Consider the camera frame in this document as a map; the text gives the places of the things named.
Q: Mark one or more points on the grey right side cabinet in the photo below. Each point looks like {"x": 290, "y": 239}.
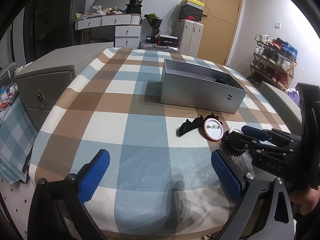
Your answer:
{"x": 284, "y": 106}

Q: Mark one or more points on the black object inside box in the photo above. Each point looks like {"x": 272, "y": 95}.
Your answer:
{"x": 221, "y": 81}

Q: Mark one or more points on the red rimmed pin badge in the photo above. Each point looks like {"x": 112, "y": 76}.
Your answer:
{"x": 213, "y": 129}

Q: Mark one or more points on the beige upright suitcase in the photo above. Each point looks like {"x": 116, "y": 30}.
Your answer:
{"x": 189, "y": 35}

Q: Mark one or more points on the black refrigerator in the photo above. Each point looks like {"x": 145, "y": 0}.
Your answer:
{"x": 49, "y": 25}

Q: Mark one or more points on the white drawer desk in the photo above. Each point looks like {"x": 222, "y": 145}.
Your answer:
{"x": 123, "y": 30}

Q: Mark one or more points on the right hand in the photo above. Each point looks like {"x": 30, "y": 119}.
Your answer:
{"x": 307, "y": 199}

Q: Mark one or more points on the silver flat suitcase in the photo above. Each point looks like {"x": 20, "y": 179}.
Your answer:
{"x": 155, "y": 47}

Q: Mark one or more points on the grey arched mirror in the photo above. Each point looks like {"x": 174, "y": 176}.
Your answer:
{"x": 121, "y": 4}

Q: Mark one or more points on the grey bedside cabinet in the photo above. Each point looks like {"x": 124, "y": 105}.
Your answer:
{"x": 42, "y": 82}

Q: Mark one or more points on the plaid checkered bedspread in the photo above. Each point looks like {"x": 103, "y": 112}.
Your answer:
{"x": 158, "y": 185}

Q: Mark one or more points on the black claw hair clip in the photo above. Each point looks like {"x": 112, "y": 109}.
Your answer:
{"x": 198, "y": 122}

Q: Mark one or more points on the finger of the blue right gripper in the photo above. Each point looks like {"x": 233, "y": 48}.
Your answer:
{"x": 259, "y": 134}
{"x": 237, "y": 144}

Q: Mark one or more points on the wooden shoe rack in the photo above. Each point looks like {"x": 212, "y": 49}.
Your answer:
{"x": 273, "y": 62}

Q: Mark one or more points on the white pin badge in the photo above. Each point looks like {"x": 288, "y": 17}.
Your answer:
{"x": 234, "y": 129}

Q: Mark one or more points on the silver grey open box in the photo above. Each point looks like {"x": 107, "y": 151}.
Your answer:
{"x": 189, "y": 85}

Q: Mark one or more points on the green black bouquet bag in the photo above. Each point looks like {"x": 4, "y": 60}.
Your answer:
{"x": 154, "y": 22}

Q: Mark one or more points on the black red box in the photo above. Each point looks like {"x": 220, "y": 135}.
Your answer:
{"x": 163, "y": 40}

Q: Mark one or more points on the wooden door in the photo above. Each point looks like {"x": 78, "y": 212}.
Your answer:
{"x": 220, "y": 20}

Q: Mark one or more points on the stacked shoe boxes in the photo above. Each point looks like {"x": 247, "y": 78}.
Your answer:
{"x": 191, "y": 10}

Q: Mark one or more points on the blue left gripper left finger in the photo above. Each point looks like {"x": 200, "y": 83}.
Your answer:
{"x": 45, "y": 217}

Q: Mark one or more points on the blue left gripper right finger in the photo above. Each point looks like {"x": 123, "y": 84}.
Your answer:
{"x": 263, "y": 209}

